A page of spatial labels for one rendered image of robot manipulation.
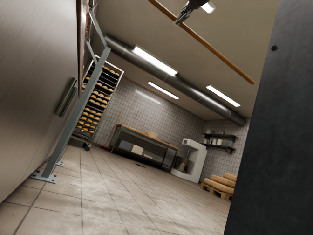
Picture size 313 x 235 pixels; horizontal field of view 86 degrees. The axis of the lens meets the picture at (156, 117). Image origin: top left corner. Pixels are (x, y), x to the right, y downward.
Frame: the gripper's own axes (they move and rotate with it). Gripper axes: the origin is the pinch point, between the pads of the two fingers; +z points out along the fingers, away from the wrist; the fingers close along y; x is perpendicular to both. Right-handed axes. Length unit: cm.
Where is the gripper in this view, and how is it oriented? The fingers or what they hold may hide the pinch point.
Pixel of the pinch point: (177, 20)
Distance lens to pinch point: 122.8
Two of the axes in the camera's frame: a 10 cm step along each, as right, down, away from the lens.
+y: -3.4, 9.1, -2.2
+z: -4.3, 0.6, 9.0
